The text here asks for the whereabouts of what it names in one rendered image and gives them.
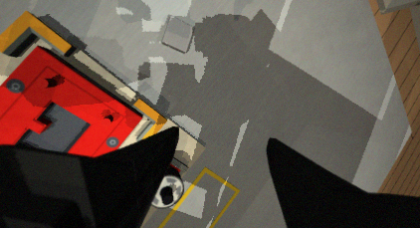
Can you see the black wheel with grey hub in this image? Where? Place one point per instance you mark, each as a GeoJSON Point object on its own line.
{"type": "Point", "coordinates": [172, 179]}

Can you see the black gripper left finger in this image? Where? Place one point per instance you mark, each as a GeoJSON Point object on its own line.
{"type": "Point", "coordinates": [113, 190]}

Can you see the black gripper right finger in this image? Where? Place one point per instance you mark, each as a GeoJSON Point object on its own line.
{"type": "Point", "coordinates": [312, 197]}

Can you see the yellow rectangular outline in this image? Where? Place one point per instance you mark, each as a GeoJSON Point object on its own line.
{"type": "Point", "coordinates": [192, 186]}

